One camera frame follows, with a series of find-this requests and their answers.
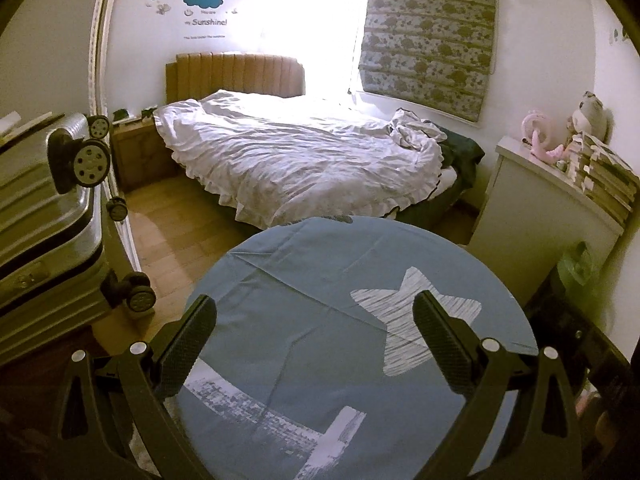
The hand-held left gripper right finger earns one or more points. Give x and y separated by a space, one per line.
445 340

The wall lettering sticker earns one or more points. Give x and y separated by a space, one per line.
205 23

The silver ribbed suitcase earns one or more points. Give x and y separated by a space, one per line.
40 220

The floral window blind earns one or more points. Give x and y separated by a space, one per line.
430 40

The dark green blanket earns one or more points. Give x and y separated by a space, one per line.
465 152

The stack of books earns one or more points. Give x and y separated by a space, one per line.
605 175

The black trash bin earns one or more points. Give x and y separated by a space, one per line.
575 340

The bed with tan headboard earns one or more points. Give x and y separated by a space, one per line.
235 75

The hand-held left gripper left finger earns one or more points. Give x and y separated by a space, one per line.
187 345

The pale green plastic object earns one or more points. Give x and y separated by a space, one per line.
575 272

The small dark bedside item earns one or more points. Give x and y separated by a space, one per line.
121 115
149 114

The grey plush toy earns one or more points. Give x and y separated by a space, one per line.
590 115

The pink plush toy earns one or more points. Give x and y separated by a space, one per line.
540 140

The white cabinet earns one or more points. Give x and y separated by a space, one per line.
525 210

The white door frame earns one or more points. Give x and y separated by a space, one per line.
101 60

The wooden nightstand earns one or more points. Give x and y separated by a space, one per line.
142 152

